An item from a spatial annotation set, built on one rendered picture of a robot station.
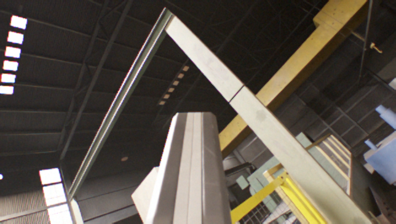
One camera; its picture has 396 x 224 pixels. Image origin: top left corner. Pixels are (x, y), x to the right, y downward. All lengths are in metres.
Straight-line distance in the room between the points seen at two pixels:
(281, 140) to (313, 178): 0.39
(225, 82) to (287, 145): 0.88
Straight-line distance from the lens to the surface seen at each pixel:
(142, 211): 10.24
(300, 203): 1.69
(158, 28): 3.20
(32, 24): 10.03
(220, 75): 2.22
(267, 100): 12.63
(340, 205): 1.95
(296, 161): 1.91
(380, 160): 6.33
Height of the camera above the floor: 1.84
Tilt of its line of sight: 27 degrees up
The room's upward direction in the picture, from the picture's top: 37 degrees counter-clockwise
